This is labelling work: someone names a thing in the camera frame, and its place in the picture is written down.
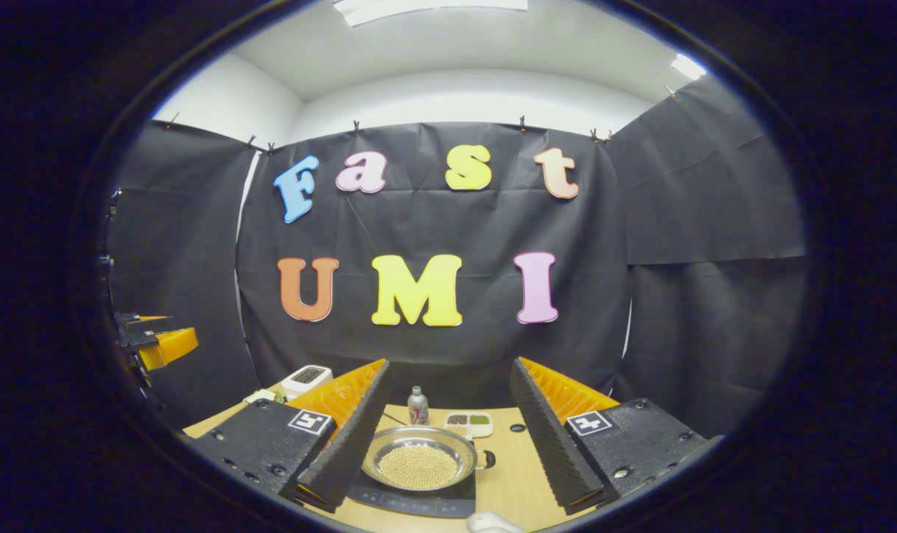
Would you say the stainless steel pot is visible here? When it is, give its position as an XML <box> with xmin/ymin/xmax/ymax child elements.
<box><xmin>360</xmin><ymin>424</ymin><xmax>497</xmax><ymax>493</ymax></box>

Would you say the pile of yellow soybeans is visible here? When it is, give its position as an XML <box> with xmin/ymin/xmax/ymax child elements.
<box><xmin>376</xmin><ymin>444</ymin><xmax>461</xmax><ymax>492</ymax></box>

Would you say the black backdrop cloth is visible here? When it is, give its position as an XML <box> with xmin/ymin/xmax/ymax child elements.
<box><xmin>108</xmin><ymin>74</ymin><xmax>808</xmax><ymax>439</ymax></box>

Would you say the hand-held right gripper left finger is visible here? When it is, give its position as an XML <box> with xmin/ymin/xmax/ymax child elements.
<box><xmin>189</xmin><ymin>358</ymin><xmax>392</xmax><ymax>514</ymax></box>

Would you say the silver drink bottle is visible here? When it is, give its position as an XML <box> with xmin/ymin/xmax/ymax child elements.
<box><xmin>407</xmin><ymin>386</ymin><xmax>431</xmax><ymax>426</ymax></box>

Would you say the white divided dish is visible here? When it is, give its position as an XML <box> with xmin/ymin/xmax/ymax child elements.
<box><xmin>443</xmin><ymin>411</ymin><xmax>494</xmax><ymax>440</ymax></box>

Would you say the long ceiling light panel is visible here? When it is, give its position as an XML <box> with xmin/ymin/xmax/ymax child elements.
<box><xmin>333</xmin><ymin>0</ymin><xmax>530</xmax><ymax>27</ymax></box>

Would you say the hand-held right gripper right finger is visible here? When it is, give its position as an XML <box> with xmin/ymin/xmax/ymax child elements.
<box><xmin>509</xmin><ymin>356</ymin><xmax>710</xmax><ymax>517</ymax></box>

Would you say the small ceiling light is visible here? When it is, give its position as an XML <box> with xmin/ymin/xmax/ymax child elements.
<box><xmin>670</xmin><ymin>53</ymin><xmax>709</xmax><ymax>81</ymax></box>

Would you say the black induction cooktop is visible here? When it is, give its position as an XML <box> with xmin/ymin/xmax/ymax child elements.
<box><xmin>346</xmin><ymin>459</ymin><xmax>478</xmax><ymax>519</ymax></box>

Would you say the white toaster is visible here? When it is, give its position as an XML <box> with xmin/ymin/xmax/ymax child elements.
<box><xmin>280</xmin><ymin>364</ymin><xmax>335</xmax><ymax>402</ymax></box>

